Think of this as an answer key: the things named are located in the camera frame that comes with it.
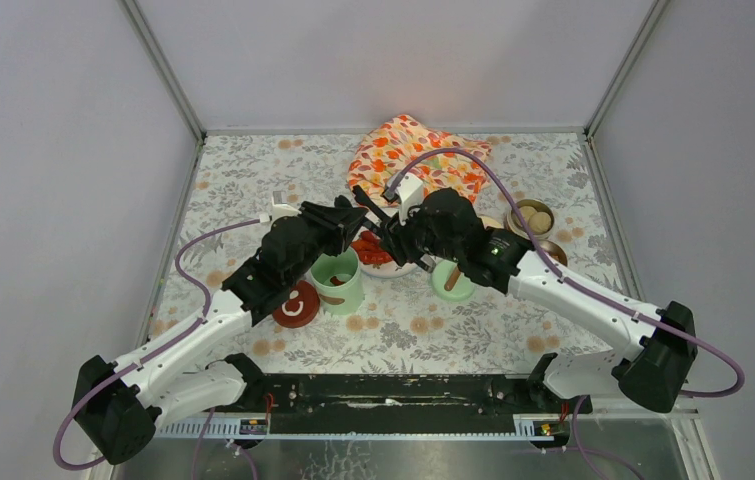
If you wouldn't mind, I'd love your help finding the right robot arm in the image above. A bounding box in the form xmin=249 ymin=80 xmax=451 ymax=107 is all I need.
xmin=352 ymin=186 xmax=698 ymax=413

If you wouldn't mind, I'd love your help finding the red brown round lid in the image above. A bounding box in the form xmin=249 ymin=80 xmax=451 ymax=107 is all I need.
xmin=272 ymin=280 xmax=320 ymax=329

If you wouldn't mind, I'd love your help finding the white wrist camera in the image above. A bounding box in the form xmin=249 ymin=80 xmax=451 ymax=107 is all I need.
xmin=270 ymin=191 xmax=300 ymax=222
xmin=395 ymin=173 xmax=424 ymax=225

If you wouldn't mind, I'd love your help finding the purple cable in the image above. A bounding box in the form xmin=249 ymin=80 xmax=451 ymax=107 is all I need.
xmin=383 ymin=146 xmax=746 ymax=480
xmin=52 ymin=215 xmax=272 ymax=472

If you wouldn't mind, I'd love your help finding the red sausage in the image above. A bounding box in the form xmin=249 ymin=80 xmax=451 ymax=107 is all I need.
xmin=351 ymin=240 xmax=393 ymax=265

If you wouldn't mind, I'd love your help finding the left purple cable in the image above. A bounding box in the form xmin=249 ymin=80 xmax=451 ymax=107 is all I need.
xmin=52 ymin=215 xmax=272 ymax=472

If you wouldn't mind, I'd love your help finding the green lid brown handle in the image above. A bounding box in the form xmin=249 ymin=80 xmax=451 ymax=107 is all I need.
xmin=430 ymin=260 xmax=476 ymax=302

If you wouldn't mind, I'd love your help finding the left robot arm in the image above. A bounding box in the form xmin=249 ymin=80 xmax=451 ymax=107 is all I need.
xmin=53 ymin=196 xmax=368 ymax=470

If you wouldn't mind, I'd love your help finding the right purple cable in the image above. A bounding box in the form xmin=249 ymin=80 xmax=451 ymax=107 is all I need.
xmin=383 ymin=146 xmax=746 ymax=480

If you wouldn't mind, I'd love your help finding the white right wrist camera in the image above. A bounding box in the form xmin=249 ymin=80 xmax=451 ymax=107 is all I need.
xmin=395 ymin=173 xmax=424 ymax=225

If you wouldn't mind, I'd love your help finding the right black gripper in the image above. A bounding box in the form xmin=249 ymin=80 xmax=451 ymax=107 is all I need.
xmin=378 ymin=196 xmax=462 ymax=268

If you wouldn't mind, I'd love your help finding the floral orange cloth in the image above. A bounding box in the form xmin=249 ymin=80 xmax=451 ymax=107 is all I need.
xmin=347 ymin=114 xmax=492 ymax=207

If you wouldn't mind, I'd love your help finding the floral tablecloth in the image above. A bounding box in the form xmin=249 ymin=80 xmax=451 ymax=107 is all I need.
xmin=148 ymin=133 xmax=626 ymax=374

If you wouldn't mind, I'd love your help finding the white plate blue rim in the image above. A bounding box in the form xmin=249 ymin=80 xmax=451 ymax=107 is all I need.
xmin=351 ymin=228 xmax=417 ymax=279

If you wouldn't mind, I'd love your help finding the red lined steel bowl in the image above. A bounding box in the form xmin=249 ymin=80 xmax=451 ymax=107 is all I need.
xmin=539 ymin=240 xmax=568 ymax=266

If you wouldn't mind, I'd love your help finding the green container cup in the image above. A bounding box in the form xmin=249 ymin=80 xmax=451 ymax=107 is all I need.
xmin=309 ymin=248 xmax=364 ymax=315

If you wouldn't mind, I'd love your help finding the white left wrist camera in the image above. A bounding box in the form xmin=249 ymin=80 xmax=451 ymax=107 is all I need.
xmin=270 ymin=191 xmax=300 ymax=222

